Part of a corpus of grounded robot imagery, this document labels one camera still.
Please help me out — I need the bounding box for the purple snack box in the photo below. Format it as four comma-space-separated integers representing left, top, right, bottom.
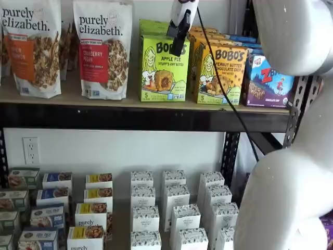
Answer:
320, 214, 333, 250

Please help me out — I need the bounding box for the black metal shelf beam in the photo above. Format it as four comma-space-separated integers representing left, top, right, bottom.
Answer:
0, 102, 296, 133

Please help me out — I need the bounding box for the red label granola bag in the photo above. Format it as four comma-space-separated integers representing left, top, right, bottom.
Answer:
72, 0, 135, 101

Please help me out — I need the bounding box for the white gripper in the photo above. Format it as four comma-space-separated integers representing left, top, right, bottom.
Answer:
166, 0, 200, 57

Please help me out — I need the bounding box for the yellow Bobo's peanut butter box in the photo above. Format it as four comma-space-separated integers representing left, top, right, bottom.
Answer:
189, 35, 235, 53
187, 30, 227, 39
191, 24, 219, 32
194, 41, 248, 106

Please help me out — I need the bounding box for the wooden shelf board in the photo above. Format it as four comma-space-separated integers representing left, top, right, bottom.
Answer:
0, 166, 242, 250
0, 62, 292, 114

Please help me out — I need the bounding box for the blue trim granola box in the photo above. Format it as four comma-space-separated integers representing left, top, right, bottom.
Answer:
42, 171, 73, 190
17, 227, 59, 250
35, 186, 70, 209
30, 204, 66, 230

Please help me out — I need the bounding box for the orange label granola bag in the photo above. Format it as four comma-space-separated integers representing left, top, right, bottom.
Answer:
1, 0, 62, 99

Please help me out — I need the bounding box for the black diagonal rack brace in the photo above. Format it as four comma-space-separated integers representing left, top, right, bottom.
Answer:
244, 132, 284, 157

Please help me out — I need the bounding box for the white patterned pantry box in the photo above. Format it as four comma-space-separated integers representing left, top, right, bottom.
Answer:
210, 202, 240, 232
197, 171, 225, 206
162, 170, 187, 187
170, 204, 201, 234
216, 226, 236, 250
131, 185, 156, 208
130, 170, 155, 189
204, 185, 233, 211
130, 230, 162, 250
176, 228, 209, 250
132, 205, 160, 233
163, 184, 191, 226

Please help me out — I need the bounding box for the black perforated rack post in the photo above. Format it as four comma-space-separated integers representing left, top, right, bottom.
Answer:
221, 0, 260, 189
0, 127, 8, 189

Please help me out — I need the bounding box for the white wall outlet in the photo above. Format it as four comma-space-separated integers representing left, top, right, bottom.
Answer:
22, 136, 41, 165

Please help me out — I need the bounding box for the dark perforated rack post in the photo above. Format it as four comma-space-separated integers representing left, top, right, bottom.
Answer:
308, 74, 326, 105

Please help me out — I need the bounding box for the grey perforated rack post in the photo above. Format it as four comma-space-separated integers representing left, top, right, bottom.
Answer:
282, 74, 325, 149

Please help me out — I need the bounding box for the green trim granola box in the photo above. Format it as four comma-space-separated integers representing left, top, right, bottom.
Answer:
0, 233, 14, 250
0, 189, 30, 212
0, 210, 21, 234
7, 167, 40, 190

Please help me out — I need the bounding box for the green Bobo's apple pie box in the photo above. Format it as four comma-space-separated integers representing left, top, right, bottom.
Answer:
140, 35, 190, 103
140, 30, 170, 37
139, 19, 172, 26
139, 24, 171, 31

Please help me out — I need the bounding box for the yellow trim granola box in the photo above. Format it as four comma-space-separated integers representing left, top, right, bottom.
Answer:
83, 186, 114, 206
67, 225, 105, 250
85, 172, 113, 190
74, 202, 108, 229

